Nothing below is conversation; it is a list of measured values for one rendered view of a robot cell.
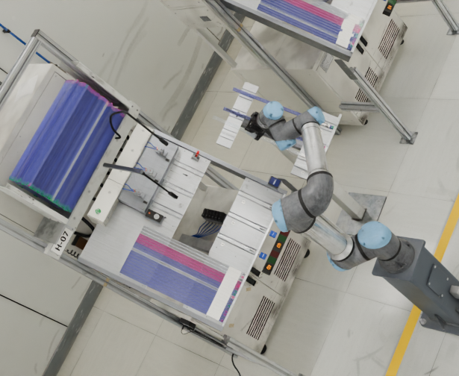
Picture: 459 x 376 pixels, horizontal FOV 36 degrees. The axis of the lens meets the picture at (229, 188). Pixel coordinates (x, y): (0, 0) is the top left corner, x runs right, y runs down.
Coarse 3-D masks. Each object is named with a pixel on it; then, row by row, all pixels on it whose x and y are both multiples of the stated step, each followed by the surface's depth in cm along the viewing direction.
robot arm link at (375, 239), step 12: (372, 228) 276; (384, 228) 274; (360, 240) 276; (372, 240) 273; (384, 240) 273; (396, 240) 279; (360, 252) 278; (372, 252) 276; (384, 252) 277; (396, 252) 279
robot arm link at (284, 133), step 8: (280, 120) 280; (272, 128) 280; (280, 128) 279; (288, 128) 277; (272, 136) 282; (280, 136) 279; (288, 136) 278; (296, 136) 278; (280, 144) 280; (288, 144) 278
